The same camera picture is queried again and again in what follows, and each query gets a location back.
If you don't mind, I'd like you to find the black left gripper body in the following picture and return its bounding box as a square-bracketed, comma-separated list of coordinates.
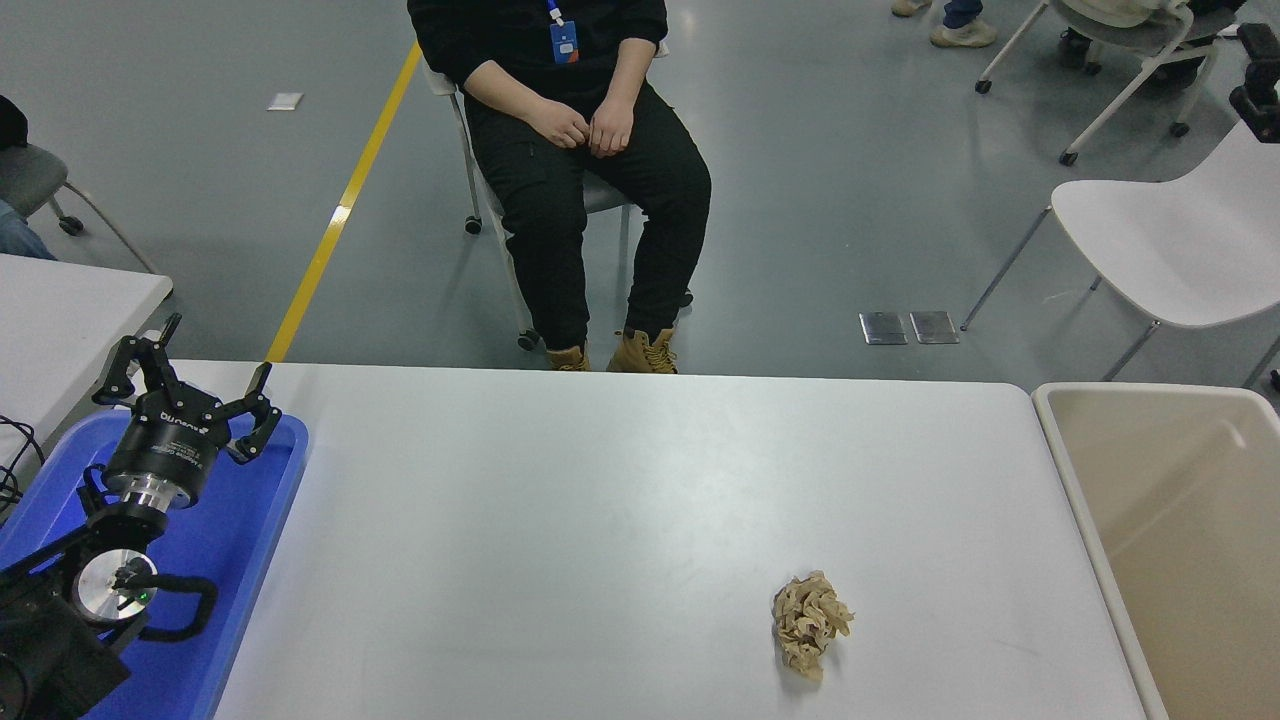
[105, 398, 233, 493]

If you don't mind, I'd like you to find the tan paper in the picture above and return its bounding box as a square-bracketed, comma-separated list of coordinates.
[771, 569, 855, 683]

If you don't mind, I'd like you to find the person's right hand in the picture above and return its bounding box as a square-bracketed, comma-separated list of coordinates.
[525, 98, 593, 151]

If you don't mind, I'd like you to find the person's left hand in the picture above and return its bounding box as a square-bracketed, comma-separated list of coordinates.
[588, 95, 638, 159]

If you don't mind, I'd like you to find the white side table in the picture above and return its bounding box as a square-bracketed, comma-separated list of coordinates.
[0, 253, 174, 471]

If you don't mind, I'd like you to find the blue plastic tray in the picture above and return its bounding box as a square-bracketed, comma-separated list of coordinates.
[0, 408, 309, 720]

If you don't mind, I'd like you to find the white plastic chair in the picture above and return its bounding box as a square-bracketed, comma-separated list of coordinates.
[960, 75, 1280, 391]

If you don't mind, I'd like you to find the grey wheeled office chair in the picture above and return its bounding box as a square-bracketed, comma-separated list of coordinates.
[975, 0, 1246, 167]

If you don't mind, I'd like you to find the person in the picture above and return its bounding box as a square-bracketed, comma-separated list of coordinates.
[406, 0, 713, 374]
[1055, 0, 1251, 86]
[0, 97, 56, 261]
[890, 0, 999, 49]

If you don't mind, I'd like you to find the grey swivel chair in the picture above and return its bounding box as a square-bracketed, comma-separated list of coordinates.
[0, 145, 159, 276]

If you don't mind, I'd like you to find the yellow floor tape line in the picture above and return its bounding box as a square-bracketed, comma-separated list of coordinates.
[264, 40, 425, 363]

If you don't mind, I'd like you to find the white-framed office chair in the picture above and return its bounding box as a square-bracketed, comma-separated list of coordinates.
[420, 40, 696, 353]

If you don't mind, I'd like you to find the large pale bin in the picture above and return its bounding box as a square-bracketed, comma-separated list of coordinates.
[1031, 383, 1280, 720]

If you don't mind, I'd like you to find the thin black cable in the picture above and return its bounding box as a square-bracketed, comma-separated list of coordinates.
[0, 415, 46, 521]

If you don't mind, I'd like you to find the blue lanyard badge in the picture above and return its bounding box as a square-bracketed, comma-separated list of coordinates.
[545, 0, 581, 66]

